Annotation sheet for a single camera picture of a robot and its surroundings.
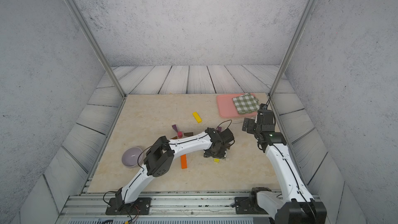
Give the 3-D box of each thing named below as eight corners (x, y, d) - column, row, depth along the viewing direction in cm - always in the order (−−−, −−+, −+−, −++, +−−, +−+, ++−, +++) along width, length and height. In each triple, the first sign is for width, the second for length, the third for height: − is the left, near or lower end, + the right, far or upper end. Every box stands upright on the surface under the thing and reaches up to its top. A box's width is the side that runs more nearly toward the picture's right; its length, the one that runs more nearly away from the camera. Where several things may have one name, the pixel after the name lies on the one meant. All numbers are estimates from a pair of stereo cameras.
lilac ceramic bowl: (122, 169, 86) (118, 166, 82) (129, 150, 94) (125, 146, 89) (139, 169, 86) (136, 165, 82) (144, 150, 94) (141, 146, 89)
